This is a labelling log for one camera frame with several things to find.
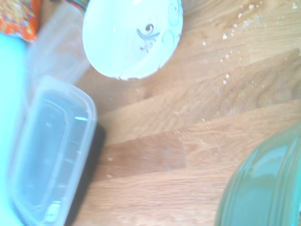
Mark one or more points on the green ceramic bowl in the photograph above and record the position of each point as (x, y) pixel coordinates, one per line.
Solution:
(265, 183)

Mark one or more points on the white bowl swirl pattern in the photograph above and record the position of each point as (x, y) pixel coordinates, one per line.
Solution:
(117, 42)

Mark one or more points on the black container clear lid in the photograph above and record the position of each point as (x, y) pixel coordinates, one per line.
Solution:
(51, 146)

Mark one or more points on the loose clear plastic lid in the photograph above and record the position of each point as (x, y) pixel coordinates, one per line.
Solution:
(61, 47)

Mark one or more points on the orange snack bag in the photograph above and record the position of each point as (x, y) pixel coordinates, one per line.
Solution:
(16, 16)

